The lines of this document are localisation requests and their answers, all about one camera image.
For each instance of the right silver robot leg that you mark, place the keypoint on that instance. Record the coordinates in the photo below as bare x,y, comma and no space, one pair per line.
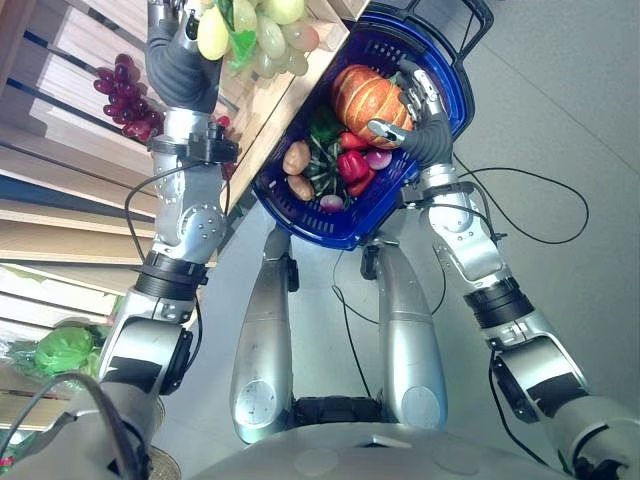
412,340

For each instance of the left silver robot leg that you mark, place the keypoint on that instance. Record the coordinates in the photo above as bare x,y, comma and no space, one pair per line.
265,340

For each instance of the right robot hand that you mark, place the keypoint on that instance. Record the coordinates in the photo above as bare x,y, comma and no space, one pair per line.
434,137

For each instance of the red chili pepper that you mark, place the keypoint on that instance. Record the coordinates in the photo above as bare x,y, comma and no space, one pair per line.
352,141

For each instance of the silver robot leg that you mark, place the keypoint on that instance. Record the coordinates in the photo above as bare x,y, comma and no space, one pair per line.
412,340
265,340

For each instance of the blue plastic shopping basket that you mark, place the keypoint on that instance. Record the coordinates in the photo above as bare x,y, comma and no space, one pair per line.
320,225

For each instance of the brown potato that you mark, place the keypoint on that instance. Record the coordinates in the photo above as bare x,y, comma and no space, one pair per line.
296,157
301,187

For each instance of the pale green apple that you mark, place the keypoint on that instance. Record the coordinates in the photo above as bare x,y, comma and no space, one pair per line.
285,10

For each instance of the green grape bunch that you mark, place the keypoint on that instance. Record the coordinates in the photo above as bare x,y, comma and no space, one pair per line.
272,40

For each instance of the silver robot torso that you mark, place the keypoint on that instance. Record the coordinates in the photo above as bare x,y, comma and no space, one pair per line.
350,457

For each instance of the purple grape bunch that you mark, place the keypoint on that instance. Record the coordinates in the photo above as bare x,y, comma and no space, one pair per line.
127,100

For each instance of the green lettuce head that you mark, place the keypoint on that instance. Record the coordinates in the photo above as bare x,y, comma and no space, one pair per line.
62,350

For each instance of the wooden display shelf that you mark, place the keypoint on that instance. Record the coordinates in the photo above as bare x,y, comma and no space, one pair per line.
75,235

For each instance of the yellow-green pear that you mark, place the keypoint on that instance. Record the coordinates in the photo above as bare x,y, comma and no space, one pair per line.
212,35

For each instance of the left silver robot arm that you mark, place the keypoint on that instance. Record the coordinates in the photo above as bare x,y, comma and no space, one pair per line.
195,225

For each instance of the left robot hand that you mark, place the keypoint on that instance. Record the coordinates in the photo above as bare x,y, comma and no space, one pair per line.
182,75

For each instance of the large red bell pepper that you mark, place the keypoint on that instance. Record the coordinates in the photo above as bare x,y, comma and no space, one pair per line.
351,165

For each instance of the green bell pepper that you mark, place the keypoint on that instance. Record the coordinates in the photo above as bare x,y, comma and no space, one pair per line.
325,125

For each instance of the small red tomato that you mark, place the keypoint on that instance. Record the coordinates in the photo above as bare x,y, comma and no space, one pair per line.
223,121

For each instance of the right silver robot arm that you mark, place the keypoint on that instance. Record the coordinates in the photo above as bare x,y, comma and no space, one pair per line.
475,245

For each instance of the orange striped pumpkin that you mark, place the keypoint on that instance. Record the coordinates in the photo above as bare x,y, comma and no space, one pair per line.
367,97

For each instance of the dark green striped squash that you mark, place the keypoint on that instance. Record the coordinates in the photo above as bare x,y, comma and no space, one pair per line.
325,170

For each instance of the small red bell pepper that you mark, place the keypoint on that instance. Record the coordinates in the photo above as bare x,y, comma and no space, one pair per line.
362,184

